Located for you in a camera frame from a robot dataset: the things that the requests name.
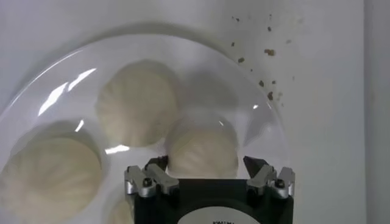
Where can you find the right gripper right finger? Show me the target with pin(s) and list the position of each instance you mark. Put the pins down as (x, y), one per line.
(262, 179)

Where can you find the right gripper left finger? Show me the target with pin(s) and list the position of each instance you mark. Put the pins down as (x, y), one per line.
(158, 179)

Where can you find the white steamed baozi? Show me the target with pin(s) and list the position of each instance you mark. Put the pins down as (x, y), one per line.
(202, 152)
(137, 103)
(51, 179)
(122, 214)

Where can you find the white round plate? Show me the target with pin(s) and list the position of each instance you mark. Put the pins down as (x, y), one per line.
(207, 79)

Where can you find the scattered brown crumbs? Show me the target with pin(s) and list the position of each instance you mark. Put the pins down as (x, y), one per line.
(269, 52)

